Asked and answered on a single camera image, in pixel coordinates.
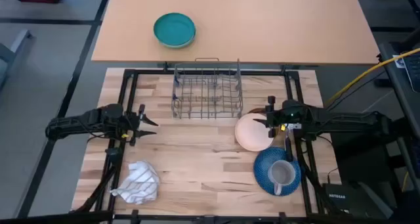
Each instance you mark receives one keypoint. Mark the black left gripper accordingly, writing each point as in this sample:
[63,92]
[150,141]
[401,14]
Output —
[133,125]

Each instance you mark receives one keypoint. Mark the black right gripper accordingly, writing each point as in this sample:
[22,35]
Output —
[278,117]

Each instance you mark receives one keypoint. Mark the pale pink plate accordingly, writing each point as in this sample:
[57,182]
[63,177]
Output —
[251,133]

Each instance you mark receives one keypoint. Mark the speckled grey mug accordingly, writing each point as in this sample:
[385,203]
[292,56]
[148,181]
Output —
[281,174]

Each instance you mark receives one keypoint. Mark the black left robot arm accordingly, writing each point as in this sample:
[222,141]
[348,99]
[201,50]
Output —
[82,119]

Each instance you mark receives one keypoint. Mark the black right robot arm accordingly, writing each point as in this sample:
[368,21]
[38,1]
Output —
[344,122]

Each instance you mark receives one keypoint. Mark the white striped cloth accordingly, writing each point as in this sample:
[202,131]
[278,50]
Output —
[139,184]

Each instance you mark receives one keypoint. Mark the light wooden desk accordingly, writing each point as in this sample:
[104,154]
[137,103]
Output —
[262,30]

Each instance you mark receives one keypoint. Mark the teal plate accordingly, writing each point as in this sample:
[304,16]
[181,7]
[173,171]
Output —
[174,29]

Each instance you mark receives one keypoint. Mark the black Netgear router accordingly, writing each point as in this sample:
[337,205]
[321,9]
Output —
[338,197]

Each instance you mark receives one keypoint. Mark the white paper label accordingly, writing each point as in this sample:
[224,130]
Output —
[398,61]

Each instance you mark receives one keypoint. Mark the grey furniture piece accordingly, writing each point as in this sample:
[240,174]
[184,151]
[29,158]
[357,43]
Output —
[13,50]

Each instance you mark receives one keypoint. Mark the black keyboard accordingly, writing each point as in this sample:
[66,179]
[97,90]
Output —
[414,73]

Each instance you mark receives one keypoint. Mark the silver mounting bracket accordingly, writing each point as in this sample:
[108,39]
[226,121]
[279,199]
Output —
[294,126]

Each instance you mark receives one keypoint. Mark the black frame clamp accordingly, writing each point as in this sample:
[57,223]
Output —
[113,153]

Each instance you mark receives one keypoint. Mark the black metal table frame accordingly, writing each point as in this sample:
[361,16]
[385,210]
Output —
[129,86]

